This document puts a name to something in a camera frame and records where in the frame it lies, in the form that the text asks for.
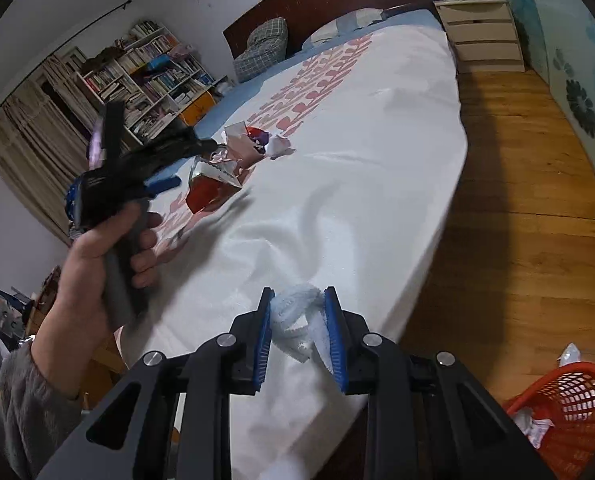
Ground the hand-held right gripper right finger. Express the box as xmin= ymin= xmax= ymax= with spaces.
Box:
xmin=322 ymin=286 xmax=559 ymax=480

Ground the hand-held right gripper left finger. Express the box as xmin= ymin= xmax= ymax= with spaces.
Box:
xmin=35 ymin=287 xmax=274 ymax=480

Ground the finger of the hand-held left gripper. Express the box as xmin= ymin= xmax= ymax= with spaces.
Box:
xmin=142 ymin=176 xmax=182 ymax=198
xmin=128 ymin=127 xmax=219 ymax=162

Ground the white tissue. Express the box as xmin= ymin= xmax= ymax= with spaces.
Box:
xmin=270 ymin=283 xmax=334 ymax=376

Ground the red and white torn wrapper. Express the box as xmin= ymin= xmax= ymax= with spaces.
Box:
xmin=185 ymin=155 xmax=253 ymax=214

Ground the orange plastic basket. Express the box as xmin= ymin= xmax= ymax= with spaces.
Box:
xmin=505 ymin=362 xmax=595 ymax=480

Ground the person's left forearm grey sleeve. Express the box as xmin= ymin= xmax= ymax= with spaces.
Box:
xmin=0 ymin=310 xmax=114 ymax=480

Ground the person's left hand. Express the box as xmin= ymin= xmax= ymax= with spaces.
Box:
xmin=56 ymin=208 xmax=164 ymax=333

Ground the orange storage box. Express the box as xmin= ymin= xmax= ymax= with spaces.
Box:
xmin=178 ymin=91 xmax=216 ymax=127

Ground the white and red paper wrapper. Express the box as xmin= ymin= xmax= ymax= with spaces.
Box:
xmin=222 ymin=121 xmax=268 ymax=167

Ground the light blue bed sheet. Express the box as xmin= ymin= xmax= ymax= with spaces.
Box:
xmin=192 ymin=7 xmax=441 ymax=142

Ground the purple snack wrapper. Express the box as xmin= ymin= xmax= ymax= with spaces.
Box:
xmin=248 ymin=127 xmax=271 ymax=156

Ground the white bookshelf with books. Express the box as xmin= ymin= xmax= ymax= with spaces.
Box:
xmin=75 ymin=20 xmax=217 ymax=137

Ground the beige curtain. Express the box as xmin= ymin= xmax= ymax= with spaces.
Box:
xmin=0 ymin=55 xmax=104 ymax=242

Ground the white crumpled paper ball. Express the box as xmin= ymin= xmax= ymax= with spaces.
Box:
xmin=265 ymin=134 xmax=297 ymax=161

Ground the grey checked pillow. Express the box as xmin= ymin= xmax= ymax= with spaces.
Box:
xmin=232 ymin=16 xmax=289 ymax=84

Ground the black curtain rod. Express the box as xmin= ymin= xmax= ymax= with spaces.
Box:
xmin=42 ymin=0 xmax=131 ymax=57

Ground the white blanket with red print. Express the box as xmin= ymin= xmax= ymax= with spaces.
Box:
xmin=118 ymin=22 xmax=471 ymax=480

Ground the pile of mixed clutter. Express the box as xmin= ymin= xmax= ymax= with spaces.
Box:
xmin=0 ymin=265 xmax=63 ymax=413

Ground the white pillow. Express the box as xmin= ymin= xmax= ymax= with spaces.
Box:
xmin=302 ymin=8 xmax=384 ymax=51

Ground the white crumpled paper in basket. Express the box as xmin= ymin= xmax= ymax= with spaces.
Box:
xmin=510 ymin=406 xmax=554 ymax=449

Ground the white plastic wrapper in basket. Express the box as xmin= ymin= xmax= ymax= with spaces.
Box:
xmin=555 ymin=342 xmax=591 ymax=369

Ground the cream nightstand with drawers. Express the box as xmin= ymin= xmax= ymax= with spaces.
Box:
xmin=435 ymin=0 xmax=527 ymax=74

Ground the floral printed wardrobe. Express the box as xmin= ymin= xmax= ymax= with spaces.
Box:
xmin=492 ymin=0 xmax=595 ymax=192

